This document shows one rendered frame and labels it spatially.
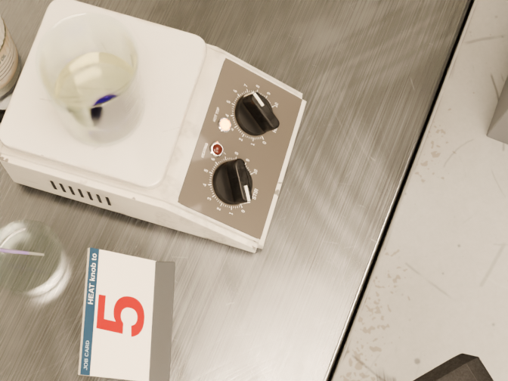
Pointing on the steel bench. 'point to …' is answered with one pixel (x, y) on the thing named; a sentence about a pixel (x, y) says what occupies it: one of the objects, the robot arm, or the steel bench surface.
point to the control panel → (240, 150)
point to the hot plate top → (59, 143)
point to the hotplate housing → (184, 218)
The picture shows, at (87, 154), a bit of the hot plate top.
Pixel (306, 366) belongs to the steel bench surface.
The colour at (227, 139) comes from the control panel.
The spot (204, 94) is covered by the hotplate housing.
